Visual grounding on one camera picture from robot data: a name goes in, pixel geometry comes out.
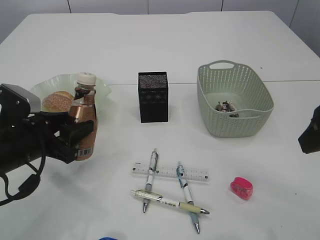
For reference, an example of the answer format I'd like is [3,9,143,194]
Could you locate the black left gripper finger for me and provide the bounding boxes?
[59,120,94,148]
[51,144,78,164]

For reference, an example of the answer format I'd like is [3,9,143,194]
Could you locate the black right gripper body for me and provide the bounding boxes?
[298,106,320,154]

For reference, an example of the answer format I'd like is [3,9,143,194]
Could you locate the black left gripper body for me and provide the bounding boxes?
[0,83,63,173]

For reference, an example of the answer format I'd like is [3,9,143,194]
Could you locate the brown coffee bottle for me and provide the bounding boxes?
[68,72,98,161]

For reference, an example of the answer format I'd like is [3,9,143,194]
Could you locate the sugared bread roll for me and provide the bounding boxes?
[42,91,74,113]

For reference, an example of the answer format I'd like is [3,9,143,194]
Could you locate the pink pencil sharpener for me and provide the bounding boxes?
[230,177,254,200]

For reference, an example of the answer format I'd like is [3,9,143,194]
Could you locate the paper piece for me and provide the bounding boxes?
[228,113,240,118]
[215,100,237,113]

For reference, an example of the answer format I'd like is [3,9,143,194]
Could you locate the green wavy glass plate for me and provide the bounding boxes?
[29,73,112,116]

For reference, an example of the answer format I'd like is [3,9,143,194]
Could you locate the green plastic basket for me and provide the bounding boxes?
[196,60,274,138]

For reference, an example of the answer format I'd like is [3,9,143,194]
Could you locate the white patterned pen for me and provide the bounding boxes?
[143,148,159,213]

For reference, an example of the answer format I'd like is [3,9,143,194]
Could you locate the black mesh pen holder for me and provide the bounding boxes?
[138,71,169,123]

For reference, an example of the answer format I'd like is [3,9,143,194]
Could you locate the beige grip pen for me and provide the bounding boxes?
[130,189,210,215]

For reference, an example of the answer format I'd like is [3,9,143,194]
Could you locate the blue patterned pen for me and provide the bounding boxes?
[176,161,201,234]

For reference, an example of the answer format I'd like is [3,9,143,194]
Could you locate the clear plastic ruler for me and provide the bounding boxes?
[131,162,209,182]

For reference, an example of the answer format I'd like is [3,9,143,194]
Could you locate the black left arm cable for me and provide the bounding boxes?
[0,139,47,206]

